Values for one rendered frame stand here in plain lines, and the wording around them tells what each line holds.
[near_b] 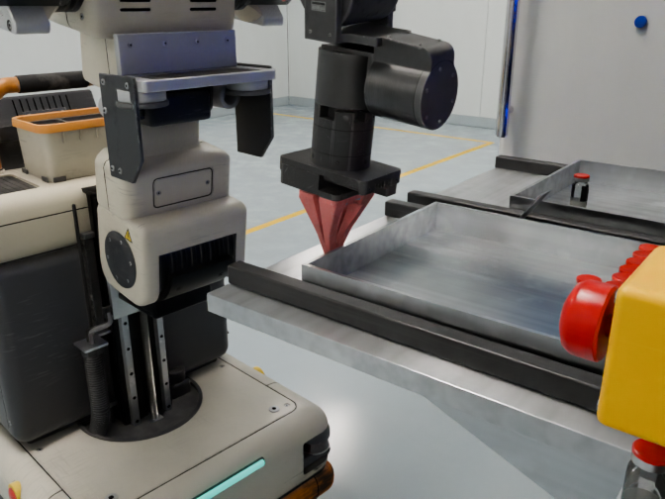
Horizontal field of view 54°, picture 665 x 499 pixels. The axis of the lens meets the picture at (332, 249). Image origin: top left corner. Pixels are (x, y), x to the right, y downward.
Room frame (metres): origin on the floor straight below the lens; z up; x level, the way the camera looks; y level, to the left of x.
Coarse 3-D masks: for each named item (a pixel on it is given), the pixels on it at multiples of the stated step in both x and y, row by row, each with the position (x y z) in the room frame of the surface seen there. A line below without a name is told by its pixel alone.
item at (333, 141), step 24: (336, 120) 0.59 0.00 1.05; (360, 120) 0.60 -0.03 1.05; (312, 144) 0.61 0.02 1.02; (336, 144) 0.59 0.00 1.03; (360, 144) 0.59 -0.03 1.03; (312, 168) 0.60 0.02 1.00; (336, 168) 0.59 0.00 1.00; (360, 168) 0.60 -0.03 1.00; (384, 168) 0.61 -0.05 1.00; (360, 192) 0.56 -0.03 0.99
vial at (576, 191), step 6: (576, 180) 0.86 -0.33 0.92; (582, 180) 0.85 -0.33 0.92; (588, 180) 0.86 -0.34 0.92; (576, 186) 0.86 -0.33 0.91; (582, 186) 0.85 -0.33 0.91; (588, 186) 0.86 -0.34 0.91; (576, 192) 0.86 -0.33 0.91; (582, 192) 0.85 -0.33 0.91; (570, 198) 0.87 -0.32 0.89; (576, 198) 0.86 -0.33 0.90; (582, 198) 0.85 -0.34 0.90; (570, 204) 0.86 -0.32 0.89; (576, 204) 0.86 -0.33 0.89; (582, 204) 0.85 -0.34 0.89
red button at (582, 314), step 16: (576, 288) 0.30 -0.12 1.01; (592, 288) 0.30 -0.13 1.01; (608, 288) 0.30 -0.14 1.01; (576, 304) 0.29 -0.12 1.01; (592, 304) 0.29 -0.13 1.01; (608, 304) 0.29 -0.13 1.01; (560, 320) 0.30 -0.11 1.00; (576, 320) 0.29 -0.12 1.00; (592, 320) 0.28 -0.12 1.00; (608, 320) 0.29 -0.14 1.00; (560, 336) 0.29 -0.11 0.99; (576, 336) 0.29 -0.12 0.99; (592, 336) 0.28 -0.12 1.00; (608, 336) 0.29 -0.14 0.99; (576, 352) 0.29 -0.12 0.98; (592, 352) 0.28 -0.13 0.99
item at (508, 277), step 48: (384, 240) 0.68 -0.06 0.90; (432, 240) 0.73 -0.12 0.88; (480, 240) 0.73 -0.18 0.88; (528, 240) 0.71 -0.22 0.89; (576, 240) 0.67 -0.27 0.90; (624, 240) 0.64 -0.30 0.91; (336, 288) 0.55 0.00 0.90; (384, 288) 0.52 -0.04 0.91; (432, 288) 0.59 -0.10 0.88; (480, 288) 0.59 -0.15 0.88; (528, 288) 0.59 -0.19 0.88; (480, 336) 0.46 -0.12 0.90; (528, 336) 0.44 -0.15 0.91
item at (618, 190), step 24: (576, 168) 1.00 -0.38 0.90; (600, 168) 0.99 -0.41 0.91; (624, 168) 0.97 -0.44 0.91; (648, 168) 0.95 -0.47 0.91; (528, 192) 0.85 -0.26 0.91; (552, 192) 0.92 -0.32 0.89; (600, 192) 0.94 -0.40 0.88; (624, 192) 0.94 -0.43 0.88; (648, 192) 0.94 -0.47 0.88; (576, 216) 0.76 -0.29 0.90; (600, 216) 0.74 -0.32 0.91; (624, 216) 0.72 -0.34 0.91; (648, 216) 0.83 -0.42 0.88
